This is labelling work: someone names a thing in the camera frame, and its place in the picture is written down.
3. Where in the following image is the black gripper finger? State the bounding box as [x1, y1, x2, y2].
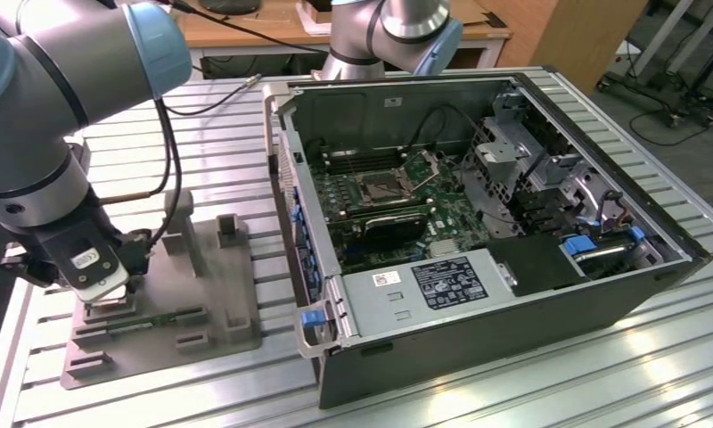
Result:
[0, 243, 60, 289]

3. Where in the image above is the CPU socket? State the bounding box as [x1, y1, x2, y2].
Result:
[353, 170, 423, 210]

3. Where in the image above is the black graphics card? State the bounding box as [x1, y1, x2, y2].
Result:
[347, 209, 429, 247]

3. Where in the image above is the green RAM stick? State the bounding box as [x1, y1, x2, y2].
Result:
[104, 311, 182, 333]

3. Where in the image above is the white frame cart with wheels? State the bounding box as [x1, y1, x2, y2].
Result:
[593, 0, 713, 130]

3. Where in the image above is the black internal cable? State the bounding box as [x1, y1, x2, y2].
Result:
[408, 104, 480, 151]

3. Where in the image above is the silver CPU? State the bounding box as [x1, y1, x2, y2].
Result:
[88, 297, 126, 313]

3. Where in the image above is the black plastic shroud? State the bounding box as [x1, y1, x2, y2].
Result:
[487, 234, 589, 298]

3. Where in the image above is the coloured wire bundle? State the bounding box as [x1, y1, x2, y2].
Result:
[591, 189, 635, 233]

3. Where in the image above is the black camera cable with connector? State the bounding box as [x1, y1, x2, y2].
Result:
[121, 95, 185, 276]

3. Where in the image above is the silver metal drive cage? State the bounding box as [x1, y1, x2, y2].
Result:
[460, 91, 572, 237]

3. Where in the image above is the wooden desk with white frame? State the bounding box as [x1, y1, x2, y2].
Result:
[177, 0, 516, 81]

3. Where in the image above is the metal socket cover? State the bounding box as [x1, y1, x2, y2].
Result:
[399, 150, 447, 186]

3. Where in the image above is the black floor cable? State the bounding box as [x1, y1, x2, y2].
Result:
[629, 106, 713, 146]

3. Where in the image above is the black open PC case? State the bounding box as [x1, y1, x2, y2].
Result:
[260, 70, 713, 410]

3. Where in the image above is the grey parts rack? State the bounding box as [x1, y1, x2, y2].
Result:
[58, 189, 264, 391]

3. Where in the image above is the silver chipset heatsink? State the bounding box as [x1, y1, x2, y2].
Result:
[431, 238, 475, 259]

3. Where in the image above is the black RAM slot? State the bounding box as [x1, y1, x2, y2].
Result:
[320, 146, 401, 156]
[323, 152, 404, 161]
[324, 161, 408, 173]
[324, 157, 405, 167]

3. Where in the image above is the brown wooden cabinet panel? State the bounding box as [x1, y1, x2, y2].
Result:
[499, 0, 653, 81]

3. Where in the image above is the blue disk carrier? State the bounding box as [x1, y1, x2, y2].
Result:
[557, 235, 600, 265]

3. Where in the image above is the black cable with metal plug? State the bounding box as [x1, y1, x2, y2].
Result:
[153, 74, 264, 118]

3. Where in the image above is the green motherboard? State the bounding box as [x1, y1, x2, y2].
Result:
[308, 146, 495, 276]

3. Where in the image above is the silver power supply unit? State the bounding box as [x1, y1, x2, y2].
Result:
[339, 248, 521, 338]

